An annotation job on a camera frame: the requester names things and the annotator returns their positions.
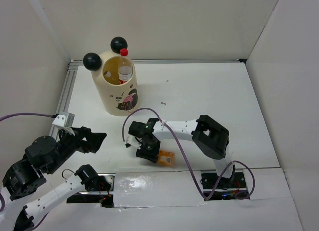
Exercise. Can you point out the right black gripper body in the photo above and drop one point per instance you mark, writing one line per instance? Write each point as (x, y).
(154, 146)

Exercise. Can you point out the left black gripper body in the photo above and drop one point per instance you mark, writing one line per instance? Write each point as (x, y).
(70, 144)

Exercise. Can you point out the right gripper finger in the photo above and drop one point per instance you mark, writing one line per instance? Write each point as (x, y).
(143, 155)
(153, 156)

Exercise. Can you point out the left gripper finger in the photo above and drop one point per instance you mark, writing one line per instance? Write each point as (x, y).
(88, 147)
(95, 139)

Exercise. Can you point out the orange juice bottle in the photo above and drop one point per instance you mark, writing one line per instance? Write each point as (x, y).
(166, 158)

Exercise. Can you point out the red label plastic bottle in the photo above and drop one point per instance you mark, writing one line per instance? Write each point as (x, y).
(125, 68)

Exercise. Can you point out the clear unlabelled plastic bottle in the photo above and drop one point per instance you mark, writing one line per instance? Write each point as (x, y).
(111, 77)

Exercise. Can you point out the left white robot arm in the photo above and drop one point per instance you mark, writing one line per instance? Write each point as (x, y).
(45, 156)

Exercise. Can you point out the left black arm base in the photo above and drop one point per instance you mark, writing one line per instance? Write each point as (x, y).
(101, 194)

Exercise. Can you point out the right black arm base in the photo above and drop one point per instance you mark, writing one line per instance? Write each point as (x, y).
(235, 189)

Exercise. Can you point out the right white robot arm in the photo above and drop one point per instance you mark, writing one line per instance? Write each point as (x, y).
(210, 137)

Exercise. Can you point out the cream cylindrical bin with ears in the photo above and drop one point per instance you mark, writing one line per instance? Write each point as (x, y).
(118, 100)

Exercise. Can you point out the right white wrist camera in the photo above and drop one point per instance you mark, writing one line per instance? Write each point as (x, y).
(132, 141)

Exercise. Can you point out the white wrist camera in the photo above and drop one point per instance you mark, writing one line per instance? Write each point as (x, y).
(64, 121)
(132, 141)

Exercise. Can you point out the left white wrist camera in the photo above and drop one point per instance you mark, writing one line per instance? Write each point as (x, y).
(64, 121)

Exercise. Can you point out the aluminium frame rail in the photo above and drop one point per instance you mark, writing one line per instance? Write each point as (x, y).
(73, 66)

